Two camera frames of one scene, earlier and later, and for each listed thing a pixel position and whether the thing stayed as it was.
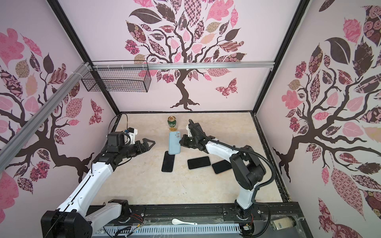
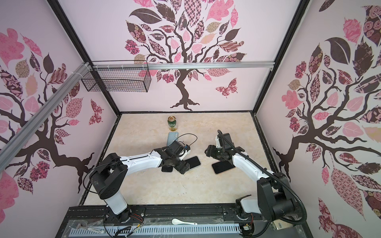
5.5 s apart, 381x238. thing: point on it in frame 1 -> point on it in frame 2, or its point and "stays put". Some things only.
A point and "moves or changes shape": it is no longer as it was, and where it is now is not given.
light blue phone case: (174, 138) stays put
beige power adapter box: (282, 223) stays put
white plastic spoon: (176, 221) stays put
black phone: (198, 162) moves or changes shape
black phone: (222, 166) stays put
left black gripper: (145, 148) -> (179, 168)
